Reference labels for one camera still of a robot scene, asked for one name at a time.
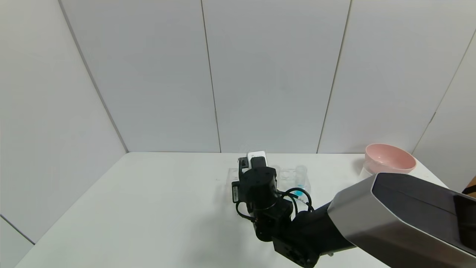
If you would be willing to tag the brown black object beside table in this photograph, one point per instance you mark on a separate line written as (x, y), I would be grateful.
(470, 188)

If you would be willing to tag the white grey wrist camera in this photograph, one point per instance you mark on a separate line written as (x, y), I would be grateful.
(257, 155)

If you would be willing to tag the pink plastic funnel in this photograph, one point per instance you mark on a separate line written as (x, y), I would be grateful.
(388, 159)

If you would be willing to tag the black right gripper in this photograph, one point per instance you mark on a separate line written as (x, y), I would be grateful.
(235, 193)

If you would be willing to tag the clear plastic beaker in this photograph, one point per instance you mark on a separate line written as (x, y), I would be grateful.
(365, 174)

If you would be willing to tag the clear plastic test tube rack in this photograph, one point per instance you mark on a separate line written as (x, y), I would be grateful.
(287, 178)

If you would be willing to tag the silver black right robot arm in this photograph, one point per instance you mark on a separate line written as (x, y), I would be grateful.
(390, 216)

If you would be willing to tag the blue pigment test tube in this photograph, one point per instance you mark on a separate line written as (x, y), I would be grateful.
(301, 178)

